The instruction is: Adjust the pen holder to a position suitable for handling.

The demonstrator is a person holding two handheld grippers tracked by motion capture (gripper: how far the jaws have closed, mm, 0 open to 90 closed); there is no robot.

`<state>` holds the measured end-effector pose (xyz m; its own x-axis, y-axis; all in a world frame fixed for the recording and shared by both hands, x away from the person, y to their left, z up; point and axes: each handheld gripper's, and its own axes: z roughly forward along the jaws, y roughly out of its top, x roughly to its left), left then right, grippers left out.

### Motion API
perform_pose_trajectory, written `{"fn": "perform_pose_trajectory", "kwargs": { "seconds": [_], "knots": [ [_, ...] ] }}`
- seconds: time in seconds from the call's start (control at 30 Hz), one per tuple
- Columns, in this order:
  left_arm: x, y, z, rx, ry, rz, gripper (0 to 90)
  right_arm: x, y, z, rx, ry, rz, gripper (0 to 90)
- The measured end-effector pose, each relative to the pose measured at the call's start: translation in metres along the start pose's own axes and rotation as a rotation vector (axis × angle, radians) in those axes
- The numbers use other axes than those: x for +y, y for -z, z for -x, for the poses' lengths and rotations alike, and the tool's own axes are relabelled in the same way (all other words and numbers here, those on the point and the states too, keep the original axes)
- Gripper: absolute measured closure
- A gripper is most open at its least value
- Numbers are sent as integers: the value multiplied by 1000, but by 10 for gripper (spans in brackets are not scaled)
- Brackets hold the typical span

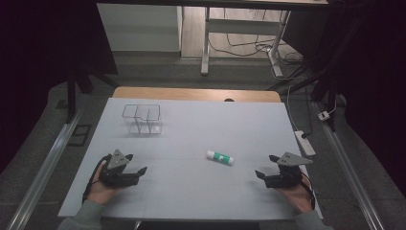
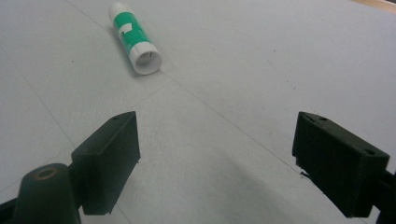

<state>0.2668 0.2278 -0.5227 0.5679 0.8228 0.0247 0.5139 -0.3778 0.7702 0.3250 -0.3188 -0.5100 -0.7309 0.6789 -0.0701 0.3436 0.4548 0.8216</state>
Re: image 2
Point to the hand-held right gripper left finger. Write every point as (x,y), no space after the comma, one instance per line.
(106,161)

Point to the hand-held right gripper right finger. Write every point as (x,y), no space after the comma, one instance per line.
(336,161)

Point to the green and white glue stick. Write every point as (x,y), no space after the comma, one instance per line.
(133,35)

